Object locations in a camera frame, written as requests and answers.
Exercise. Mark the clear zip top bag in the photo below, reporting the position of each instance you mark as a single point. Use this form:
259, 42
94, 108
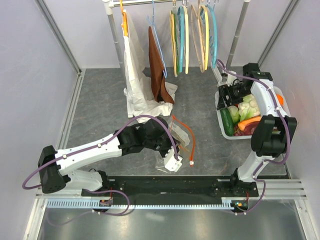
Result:
185, 143

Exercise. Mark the grey clothes rack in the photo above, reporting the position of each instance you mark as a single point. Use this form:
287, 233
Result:
217, 70

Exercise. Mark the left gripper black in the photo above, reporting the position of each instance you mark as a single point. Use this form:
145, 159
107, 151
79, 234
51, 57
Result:
166, 135

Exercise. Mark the orange fruit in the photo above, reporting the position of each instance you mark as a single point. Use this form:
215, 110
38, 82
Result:
280, 99

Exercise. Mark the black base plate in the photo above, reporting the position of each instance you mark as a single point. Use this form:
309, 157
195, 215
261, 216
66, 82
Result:
213, 186

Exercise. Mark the cream wooden hanger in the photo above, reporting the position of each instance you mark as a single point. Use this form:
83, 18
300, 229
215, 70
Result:
187, 40

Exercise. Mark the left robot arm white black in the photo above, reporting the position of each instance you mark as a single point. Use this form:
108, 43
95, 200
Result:
59, 169

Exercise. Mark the red grapes bunch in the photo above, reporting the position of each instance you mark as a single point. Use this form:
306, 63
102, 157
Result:
239, 133

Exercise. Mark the papaya slice orange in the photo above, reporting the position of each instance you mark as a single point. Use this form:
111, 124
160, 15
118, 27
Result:
248, 126

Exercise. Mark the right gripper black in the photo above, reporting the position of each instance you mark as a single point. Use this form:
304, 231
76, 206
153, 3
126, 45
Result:
224, 91

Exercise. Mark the yellow slotted hanger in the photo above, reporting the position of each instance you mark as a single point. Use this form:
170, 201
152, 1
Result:
204, 35

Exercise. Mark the orange hanger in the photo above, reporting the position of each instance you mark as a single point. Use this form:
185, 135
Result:
124, 19

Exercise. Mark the green cabbage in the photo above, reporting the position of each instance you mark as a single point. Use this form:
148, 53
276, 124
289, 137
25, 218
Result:
234, 113

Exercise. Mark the green cucumber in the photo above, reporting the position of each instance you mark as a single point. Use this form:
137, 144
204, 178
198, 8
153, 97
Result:
227, 122

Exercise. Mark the light blue wire hanger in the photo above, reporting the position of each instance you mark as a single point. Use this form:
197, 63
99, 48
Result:
153, 24

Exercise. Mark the teal plastic hanger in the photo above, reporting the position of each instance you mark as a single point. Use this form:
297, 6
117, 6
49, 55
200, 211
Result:
181, 32

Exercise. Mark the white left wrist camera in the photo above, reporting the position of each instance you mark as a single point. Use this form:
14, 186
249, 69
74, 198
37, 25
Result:
171, 163

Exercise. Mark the white cloth on hanger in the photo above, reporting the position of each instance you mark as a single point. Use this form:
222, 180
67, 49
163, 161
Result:
140, 99

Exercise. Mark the cauliflower with green leaves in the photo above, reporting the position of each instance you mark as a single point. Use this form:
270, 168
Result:
248, 108

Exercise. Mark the white plastic food basket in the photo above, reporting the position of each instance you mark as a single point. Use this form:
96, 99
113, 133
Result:
277, 90

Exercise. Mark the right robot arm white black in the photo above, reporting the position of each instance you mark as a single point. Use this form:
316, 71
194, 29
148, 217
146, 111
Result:
271, 140

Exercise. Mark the yellow wooden hanger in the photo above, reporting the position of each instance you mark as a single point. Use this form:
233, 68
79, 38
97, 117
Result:
172, 35

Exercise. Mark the brown cloth on hanger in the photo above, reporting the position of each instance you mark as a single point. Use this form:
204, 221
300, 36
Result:
158, 87

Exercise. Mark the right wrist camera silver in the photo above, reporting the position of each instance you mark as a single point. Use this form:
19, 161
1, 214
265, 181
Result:
228, 79

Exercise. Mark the green hanger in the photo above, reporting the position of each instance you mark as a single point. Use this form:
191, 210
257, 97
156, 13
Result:
176, 43

